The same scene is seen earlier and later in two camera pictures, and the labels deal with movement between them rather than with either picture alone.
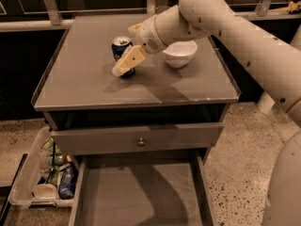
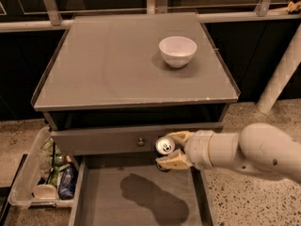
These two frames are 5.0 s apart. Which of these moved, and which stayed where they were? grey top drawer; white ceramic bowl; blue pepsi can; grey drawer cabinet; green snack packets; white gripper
Moved: white gripper; blue pepsi can
Stayed: grey top drawer; green snack packets; white ceramic bowl; grey drawer cabinet
